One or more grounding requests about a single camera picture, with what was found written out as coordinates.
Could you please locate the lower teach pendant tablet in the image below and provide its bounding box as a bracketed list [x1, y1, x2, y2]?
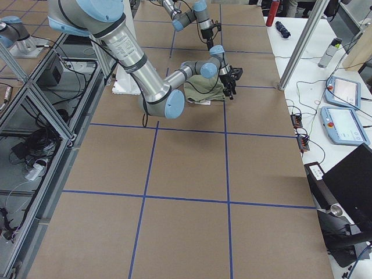
[320, 106, 370, 146]

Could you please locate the teach pendant tablet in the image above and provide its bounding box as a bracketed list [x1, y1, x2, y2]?
[324, 76, 361, 109]
[320, 106, 370, 146]

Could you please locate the olive green long-sleeve shirt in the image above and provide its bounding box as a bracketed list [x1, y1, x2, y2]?
[183, 75, 225, 103]

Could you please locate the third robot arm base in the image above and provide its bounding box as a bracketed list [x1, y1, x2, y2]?
[1, 16, 49, 58]

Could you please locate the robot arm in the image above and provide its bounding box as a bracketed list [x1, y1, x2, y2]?
[156, 0, 221, 50]
[48, 1, 243, 119]

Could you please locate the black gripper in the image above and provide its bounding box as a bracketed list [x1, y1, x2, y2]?
[220, 70, 237, 100]
[201, 27, 214, 50]

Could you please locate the lower orange connector block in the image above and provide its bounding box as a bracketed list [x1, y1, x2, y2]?
[296, 134, 310, 153]

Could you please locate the black monitor on arm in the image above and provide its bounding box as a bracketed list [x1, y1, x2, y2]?
[318, 143, 371, 267]

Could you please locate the folded dark blue umbrella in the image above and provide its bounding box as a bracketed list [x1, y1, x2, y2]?
[275, 21, 291, 39]

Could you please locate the upper orange connector block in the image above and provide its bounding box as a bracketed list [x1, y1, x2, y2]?
[290, 113, 303, 128]

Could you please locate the white power strip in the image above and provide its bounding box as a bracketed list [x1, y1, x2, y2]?
[24, 163, 46, 181]

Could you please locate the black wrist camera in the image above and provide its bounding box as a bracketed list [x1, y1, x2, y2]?
[231, 67, 243, 81]
[212, 22, 221, 32]

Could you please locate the black box with white label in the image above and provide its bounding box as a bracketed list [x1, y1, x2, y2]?
[304, 162, 338, 210]

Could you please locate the white paper hang tag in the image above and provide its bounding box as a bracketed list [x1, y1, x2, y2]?
[194, 101, 211, 105]

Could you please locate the red cylindrical bottle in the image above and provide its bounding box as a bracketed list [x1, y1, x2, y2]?
[266, 0, 280, 27]

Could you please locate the clear water bottle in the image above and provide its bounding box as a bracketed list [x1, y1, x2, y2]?
[318, 37, 342, 68]

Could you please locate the orange connector block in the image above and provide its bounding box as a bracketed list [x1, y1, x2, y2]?
[290, 113, 303, 128]
[296, 134, 310, 153]

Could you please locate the aluminium frame post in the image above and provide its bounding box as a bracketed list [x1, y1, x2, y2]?
[278, 0, 329, 91]

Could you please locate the upper teach pendant tablet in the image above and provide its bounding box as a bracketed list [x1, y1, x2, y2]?
[324, 76, 361, 109]

